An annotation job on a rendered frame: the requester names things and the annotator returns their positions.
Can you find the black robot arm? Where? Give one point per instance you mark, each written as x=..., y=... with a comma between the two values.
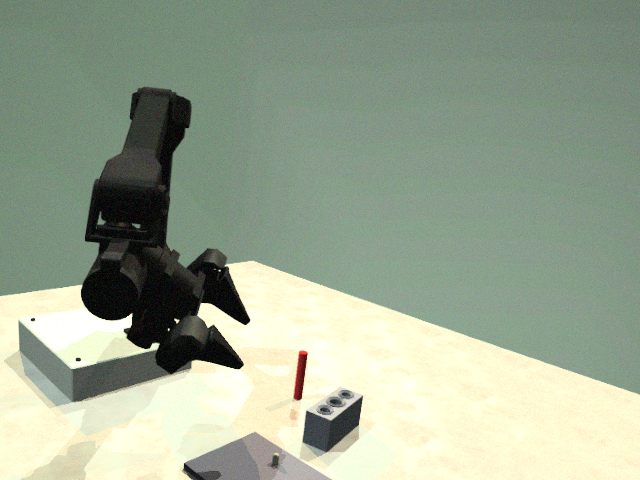
x=134, y=188

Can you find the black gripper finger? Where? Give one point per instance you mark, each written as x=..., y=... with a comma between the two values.
x=224, y=296
x=218, y=351

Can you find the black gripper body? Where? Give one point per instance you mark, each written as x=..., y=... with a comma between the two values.
x=177, y=290

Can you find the red peg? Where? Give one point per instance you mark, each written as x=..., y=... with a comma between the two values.
x=300, y=375

